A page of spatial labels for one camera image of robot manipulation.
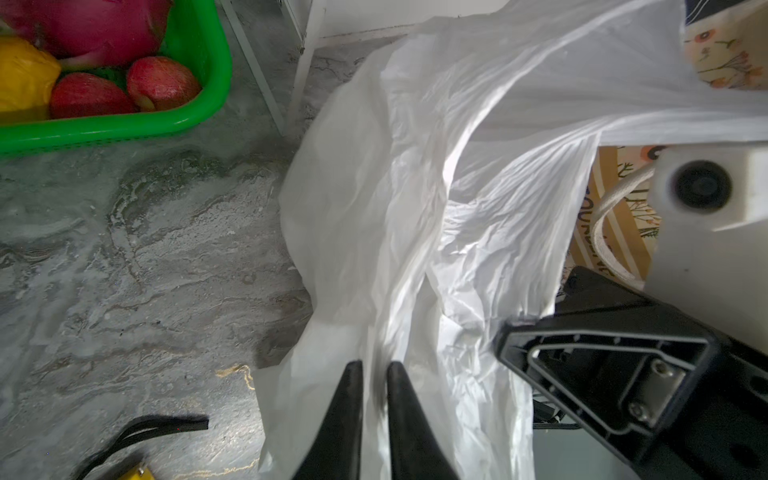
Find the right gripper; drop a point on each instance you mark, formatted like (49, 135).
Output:
(669, 396)

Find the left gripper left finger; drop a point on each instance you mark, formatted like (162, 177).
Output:
(335, 452)

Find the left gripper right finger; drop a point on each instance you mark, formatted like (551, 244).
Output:
(414, 451)

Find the white plastic grocery bag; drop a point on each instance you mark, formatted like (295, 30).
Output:
(435, 195)

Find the yellow tape measure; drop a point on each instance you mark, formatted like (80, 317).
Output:
(139, 430)

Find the red apple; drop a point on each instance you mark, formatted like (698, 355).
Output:
(160, 83)

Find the right green basket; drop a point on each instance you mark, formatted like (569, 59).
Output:
(195, 38)

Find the pink dragon fruit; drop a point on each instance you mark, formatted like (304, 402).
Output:
(89, 34)

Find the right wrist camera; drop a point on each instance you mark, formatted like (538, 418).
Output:
(711, 252)

